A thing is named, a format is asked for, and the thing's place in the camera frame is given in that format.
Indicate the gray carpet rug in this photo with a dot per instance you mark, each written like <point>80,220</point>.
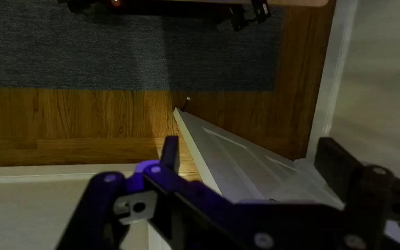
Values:
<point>94,51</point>

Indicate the small door stop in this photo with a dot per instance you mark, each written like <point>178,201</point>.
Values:
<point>188,104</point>

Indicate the white baseboard trim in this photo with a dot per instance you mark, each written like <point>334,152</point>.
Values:
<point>48,174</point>
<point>332,79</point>

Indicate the white panel door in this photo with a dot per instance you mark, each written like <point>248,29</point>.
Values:
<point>242,162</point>

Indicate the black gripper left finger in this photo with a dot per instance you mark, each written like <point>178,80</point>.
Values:
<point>99,204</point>

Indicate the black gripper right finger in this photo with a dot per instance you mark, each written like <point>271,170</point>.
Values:
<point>371,199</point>

